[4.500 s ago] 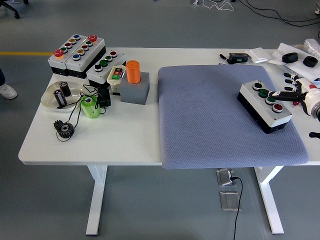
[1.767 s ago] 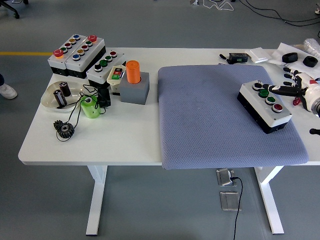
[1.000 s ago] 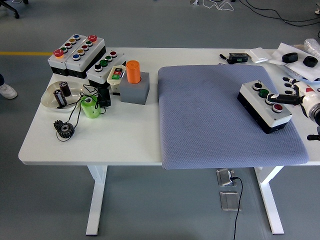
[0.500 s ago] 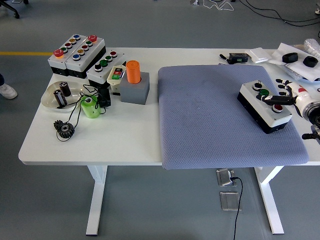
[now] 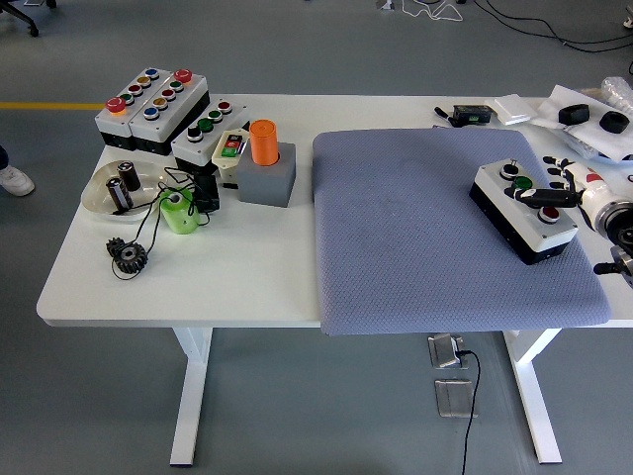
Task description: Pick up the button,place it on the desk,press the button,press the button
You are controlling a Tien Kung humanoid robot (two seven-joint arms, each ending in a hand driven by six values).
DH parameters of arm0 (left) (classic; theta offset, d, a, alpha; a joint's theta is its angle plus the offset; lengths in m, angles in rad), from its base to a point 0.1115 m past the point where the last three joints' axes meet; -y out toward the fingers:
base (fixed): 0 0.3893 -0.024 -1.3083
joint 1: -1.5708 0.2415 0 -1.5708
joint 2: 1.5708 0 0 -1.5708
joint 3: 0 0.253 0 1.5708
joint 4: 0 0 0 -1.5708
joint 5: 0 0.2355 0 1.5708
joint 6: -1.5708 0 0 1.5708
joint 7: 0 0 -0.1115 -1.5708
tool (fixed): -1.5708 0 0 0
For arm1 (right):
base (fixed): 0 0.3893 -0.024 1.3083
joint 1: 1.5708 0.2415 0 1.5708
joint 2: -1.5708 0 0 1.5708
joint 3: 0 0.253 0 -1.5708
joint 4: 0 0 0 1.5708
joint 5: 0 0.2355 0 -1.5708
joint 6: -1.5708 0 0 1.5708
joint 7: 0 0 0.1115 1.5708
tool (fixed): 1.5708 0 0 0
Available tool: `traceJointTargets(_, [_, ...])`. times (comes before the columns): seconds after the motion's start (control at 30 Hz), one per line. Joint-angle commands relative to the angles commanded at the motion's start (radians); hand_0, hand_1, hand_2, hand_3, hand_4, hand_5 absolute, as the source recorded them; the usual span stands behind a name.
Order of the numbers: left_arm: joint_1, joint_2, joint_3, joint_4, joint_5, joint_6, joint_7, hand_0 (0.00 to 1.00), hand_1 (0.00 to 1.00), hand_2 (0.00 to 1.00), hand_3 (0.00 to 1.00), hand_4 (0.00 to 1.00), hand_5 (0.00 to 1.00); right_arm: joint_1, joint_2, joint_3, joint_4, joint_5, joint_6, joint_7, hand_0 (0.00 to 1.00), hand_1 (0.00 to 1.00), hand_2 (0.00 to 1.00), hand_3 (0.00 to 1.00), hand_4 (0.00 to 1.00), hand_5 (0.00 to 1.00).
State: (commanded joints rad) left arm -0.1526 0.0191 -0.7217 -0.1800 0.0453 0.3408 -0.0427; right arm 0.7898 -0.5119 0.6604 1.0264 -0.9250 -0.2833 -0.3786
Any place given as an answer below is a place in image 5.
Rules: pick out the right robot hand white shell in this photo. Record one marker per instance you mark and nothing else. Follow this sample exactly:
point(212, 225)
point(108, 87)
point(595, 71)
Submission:
point(591, 190)

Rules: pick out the four-button control box with selector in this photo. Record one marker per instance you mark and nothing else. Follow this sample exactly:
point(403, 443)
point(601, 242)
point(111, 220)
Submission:
point(198, 147)
point(539, 232)

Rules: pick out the five-button box red mushroom button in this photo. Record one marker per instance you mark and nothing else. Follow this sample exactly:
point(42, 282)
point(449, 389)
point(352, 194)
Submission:
point(111, 121)
point(158, 126)

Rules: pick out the bubble wrap roll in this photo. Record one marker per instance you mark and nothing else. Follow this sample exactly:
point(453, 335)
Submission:
point(618, 91)

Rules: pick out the white flat box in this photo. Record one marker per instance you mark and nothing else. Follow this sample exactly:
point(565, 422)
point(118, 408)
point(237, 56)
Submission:
point(512, 110)

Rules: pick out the black module green terminal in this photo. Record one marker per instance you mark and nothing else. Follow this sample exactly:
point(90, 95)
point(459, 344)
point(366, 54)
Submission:
point(472, 114)

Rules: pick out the black marker pen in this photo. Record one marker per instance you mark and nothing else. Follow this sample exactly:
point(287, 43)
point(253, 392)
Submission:
point(442, 114)

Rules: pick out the grey-blue textured mat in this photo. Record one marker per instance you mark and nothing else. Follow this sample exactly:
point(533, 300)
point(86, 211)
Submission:
point(405, 222)

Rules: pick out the white table leg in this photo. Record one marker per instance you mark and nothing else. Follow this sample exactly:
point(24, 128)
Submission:
point(534, 396)
point(190, 396)

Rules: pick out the open metal floor socket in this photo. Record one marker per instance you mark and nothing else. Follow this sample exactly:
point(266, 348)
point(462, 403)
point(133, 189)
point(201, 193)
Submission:
point(442, 351)

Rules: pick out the closed metal floor plate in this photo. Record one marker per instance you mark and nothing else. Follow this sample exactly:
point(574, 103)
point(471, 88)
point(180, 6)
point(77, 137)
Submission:
point(452, 398)

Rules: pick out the grey plastic block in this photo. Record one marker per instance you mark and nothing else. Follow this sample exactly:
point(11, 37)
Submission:
point(264, 185)

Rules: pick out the orange plastic cylinder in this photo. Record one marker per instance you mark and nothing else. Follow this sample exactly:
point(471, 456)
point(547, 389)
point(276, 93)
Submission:
point(264, 143)

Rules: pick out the small black box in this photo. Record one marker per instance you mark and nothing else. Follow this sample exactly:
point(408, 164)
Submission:
point(207, 198)

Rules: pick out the light green plastic cylinder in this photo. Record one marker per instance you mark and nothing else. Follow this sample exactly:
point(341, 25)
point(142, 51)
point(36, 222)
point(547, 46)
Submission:
point(180, 215)

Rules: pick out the dark brown capacitor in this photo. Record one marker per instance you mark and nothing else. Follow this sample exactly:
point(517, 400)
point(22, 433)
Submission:
point(130, 178)
point(118, 194)

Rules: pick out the large black bevel gear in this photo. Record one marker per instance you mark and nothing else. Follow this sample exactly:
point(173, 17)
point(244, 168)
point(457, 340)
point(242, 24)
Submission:
point(131, 259)

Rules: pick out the small black bevel gear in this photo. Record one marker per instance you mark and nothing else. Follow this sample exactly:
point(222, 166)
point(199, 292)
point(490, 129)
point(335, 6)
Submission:
point(113, 245)

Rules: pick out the clear round dish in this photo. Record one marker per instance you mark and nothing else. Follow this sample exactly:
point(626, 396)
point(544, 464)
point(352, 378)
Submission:
point(96, 193)

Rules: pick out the person's shoe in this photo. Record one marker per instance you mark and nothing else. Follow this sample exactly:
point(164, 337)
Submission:
point(17, 180)

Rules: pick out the person's leg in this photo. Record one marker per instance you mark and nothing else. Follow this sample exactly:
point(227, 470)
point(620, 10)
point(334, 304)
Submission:
point(3, 156)

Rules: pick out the black office chair base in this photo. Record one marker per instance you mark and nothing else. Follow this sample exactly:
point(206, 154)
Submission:
point(22, 17)

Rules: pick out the cream switch red green buttons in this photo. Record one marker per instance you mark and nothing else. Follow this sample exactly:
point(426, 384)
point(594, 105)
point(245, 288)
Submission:
point(222, 159)

